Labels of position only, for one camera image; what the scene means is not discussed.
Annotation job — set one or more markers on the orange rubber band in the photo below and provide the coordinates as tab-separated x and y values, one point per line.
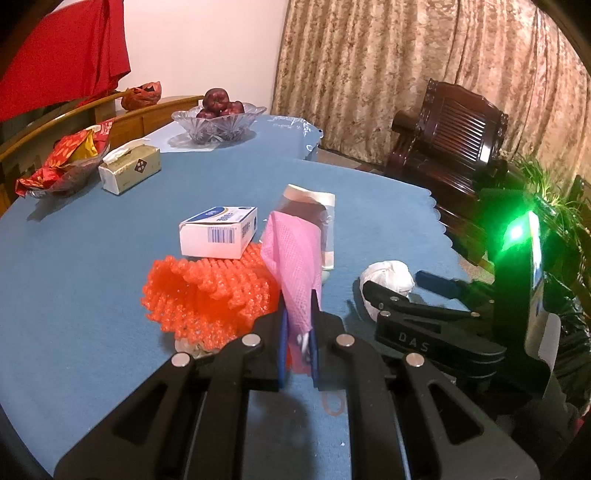
323	400

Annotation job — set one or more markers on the dark red apple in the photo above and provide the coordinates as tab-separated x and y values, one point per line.
205	114
216	98
232	108

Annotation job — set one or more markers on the small red snack packet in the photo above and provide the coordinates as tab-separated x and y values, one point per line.
34	181

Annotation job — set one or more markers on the beige patterned curtain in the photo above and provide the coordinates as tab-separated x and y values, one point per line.
392	69

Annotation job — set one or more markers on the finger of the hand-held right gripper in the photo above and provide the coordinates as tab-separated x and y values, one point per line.
383	297
438	282

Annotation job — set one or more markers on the white tissue ball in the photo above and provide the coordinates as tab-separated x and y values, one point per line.
390	274

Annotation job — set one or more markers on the red plastic bag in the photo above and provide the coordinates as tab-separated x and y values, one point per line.
141	96

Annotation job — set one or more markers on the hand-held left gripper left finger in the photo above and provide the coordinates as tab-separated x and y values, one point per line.
282	355

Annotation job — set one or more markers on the white medicine box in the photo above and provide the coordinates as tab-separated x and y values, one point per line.
212	240

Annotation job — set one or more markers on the red cloth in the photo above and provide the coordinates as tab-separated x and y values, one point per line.
69	46

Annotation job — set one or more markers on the orange foam fruit net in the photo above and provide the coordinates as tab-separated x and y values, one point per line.
207	295

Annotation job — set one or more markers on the large red snack packet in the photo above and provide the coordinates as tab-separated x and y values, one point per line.
64	152

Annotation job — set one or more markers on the green potted plant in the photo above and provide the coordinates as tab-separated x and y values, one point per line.
549	184

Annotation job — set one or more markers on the dark wooden armchair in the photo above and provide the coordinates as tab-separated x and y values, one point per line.
452	138

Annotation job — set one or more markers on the glass snack dish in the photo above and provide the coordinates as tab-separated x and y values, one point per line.
78	177

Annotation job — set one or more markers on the yellow snack packet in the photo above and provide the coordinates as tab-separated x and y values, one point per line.
87	147

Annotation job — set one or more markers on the glass fruit bowl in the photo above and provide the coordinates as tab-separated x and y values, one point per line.
217	129

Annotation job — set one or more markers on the trash bin with black bag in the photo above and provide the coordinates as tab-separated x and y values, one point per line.
575	341

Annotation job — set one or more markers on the clear plastic wrapper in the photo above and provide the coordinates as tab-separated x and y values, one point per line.
309	207

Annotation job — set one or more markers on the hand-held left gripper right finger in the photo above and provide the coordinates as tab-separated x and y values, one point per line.
315	355

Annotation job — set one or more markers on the beige tissue box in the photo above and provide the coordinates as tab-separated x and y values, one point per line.
131	168

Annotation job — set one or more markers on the pink mesh net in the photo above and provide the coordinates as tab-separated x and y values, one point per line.
295	258

